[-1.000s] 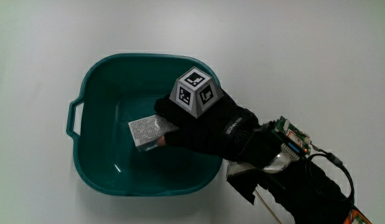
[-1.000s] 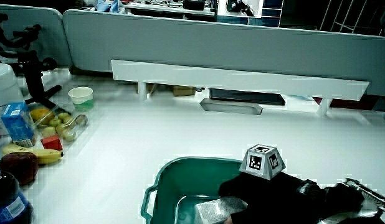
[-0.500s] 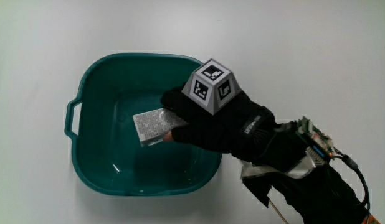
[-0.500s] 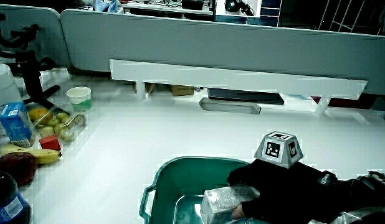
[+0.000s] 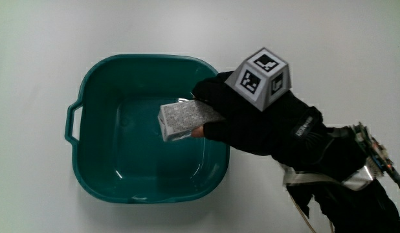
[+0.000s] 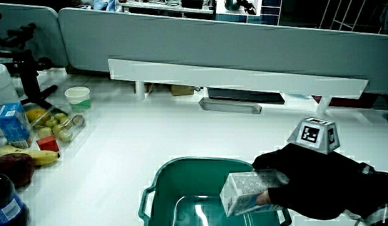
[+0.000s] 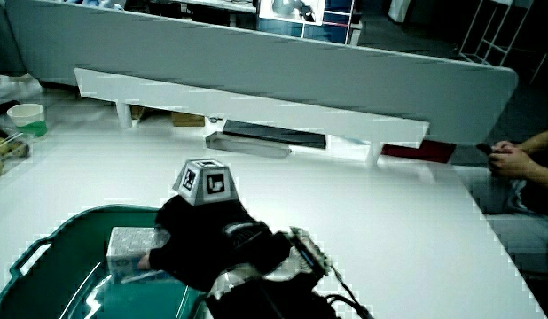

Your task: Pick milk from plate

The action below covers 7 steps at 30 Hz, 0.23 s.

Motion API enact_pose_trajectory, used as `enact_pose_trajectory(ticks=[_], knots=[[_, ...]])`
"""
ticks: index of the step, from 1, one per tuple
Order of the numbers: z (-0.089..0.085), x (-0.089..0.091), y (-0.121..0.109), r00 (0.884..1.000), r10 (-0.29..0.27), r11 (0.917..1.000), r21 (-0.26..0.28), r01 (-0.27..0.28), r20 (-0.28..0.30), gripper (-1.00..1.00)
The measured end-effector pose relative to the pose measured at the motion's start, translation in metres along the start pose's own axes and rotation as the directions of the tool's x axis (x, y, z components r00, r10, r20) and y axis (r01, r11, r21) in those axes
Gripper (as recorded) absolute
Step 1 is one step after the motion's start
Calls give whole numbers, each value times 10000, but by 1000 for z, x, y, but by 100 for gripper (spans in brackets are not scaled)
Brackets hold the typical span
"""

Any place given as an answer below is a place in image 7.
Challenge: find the white green paper cup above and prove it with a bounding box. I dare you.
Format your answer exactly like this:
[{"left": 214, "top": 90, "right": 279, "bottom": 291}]
[{"left": 6, "top": 103, "right": 48, "bottom": 137}]

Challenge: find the black cable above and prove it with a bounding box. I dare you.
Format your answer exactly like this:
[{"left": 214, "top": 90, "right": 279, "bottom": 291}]
[{"left": 325, "top": 264, "right": 377, "bottom": 319}]

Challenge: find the another person's forearm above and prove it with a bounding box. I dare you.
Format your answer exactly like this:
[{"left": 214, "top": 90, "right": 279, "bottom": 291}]
[{"left": 517, "top": 128, "right": 548, "bottom": 191}]

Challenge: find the white desk shelf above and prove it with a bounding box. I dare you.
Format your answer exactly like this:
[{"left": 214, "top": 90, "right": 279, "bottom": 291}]
[{"left": 74, "top": 67, "right": 430, "bottom": 167}]

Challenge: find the brown cardboard box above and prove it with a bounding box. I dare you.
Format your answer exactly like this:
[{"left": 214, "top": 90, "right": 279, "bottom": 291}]
[{"left": 170, "top": 111, "right": 207, "bottom": 128}]

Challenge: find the teal plastic plate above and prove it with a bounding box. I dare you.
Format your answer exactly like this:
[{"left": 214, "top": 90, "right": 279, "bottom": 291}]
[{"left": 0, "top": 204, "right": 208, "bottom": 319}]

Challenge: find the black keyboard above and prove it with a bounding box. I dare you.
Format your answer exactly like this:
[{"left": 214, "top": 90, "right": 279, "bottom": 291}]
[{"left": 222, "top": 119, "right": 327, "bottom": 150}]

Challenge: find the clear container of fruit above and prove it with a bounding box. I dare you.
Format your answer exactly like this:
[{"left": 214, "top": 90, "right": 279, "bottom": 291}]
[{"left": 0, "top": 131, "right": 34, "bottom": 178}]

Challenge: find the red box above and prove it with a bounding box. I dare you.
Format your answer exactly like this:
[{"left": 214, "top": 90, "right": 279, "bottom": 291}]
[{"left": 380, "top": 139, "right": 457, "bottom": 164}]

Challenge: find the grey flat device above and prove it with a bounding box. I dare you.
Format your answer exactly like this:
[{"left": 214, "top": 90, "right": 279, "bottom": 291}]
[{"left": 205, "top": 131, "right": 293, "bottom": 160}]

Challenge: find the person's right hand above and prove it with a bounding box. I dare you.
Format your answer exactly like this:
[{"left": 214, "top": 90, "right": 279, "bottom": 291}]
[{"left": 137, "top": 158, "right": 292, "bottom": 293}]

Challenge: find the white metal rack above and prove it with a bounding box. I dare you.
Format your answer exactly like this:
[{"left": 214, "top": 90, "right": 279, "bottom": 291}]
[{"left": 458, "top": 0, "right": 535, "bottom": 67}]

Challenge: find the white partition board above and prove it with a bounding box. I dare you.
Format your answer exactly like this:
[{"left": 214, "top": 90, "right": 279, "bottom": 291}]
[{"left": 5, "top": 0, "right": 519, "bottom": 145}]

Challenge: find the blue cabinet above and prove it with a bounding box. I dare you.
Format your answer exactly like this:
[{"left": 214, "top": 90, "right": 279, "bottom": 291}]
[{"left": 255, "top": 0, "right": 362, "bottom": 45}]

